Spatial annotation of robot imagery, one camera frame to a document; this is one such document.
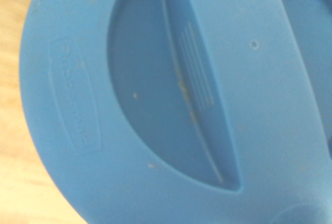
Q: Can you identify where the white pitcher with blue lid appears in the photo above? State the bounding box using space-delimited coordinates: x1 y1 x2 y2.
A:
19 0 332 224

